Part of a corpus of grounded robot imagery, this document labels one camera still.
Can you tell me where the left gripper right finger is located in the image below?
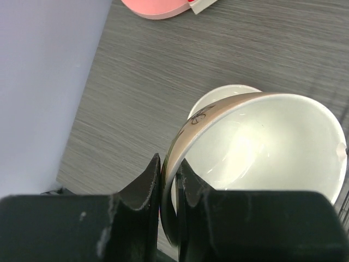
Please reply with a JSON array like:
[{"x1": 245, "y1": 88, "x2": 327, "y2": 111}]
[{"x1": 176, "y1": 161, "x2": 344, "y2": 261}]

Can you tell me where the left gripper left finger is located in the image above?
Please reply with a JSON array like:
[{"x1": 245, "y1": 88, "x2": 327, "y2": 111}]
[{"x1": 1, "y1": 154, "x2": 161, "y2": 261}]

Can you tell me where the beige flower bowl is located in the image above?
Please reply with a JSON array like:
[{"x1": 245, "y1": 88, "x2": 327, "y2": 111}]
[{"x1": 160, "y1": 92, "x2": 347, "y2": 246}]

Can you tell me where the red flower bowl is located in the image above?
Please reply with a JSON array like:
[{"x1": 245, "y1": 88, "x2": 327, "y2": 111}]
[{"x1": 187, "y1": 84, "x2": 261, "y2": 119}]

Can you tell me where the pink three-tier wooden shelf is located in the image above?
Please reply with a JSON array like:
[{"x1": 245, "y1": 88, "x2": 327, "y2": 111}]
[{"x1": 122, "y1": 0, "x2": 191, "y2": 20}]

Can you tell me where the red colourful cover book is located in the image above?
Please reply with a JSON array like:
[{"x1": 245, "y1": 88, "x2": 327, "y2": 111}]
[{"x1": 188, "y1": 0, "x2": 218, "y2": 15}]

